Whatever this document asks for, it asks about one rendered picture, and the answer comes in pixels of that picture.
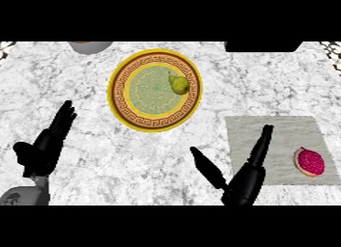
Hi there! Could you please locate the grey placemat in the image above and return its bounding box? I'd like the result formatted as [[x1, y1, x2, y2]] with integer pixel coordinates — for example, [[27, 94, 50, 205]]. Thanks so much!
[[225, 115, 341, 186]]

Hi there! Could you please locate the yellow patterned plate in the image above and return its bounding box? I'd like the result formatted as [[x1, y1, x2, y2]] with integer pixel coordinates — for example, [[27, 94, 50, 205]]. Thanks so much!
[[107, 48, 204, 133]]

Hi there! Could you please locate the green pear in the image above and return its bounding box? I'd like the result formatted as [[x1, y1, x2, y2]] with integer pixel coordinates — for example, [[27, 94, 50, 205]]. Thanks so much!
[[167, 70, 192, 96]]

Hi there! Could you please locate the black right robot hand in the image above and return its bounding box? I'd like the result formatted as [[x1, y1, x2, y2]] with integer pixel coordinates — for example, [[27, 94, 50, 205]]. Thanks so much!
[[189, 124, 276, 206]]

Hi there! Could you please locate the grey bowl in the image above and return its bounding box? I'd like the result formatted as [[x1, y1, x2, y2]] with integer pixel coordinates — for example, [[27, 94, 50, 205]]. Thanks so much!
[[67, 41, 114, 55]]

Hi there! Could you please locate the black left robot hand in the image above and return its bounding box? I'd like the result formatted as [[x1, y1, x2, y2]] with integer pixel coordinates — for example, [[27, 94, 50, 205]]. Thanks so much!
[[12, 99, 78, 178]]

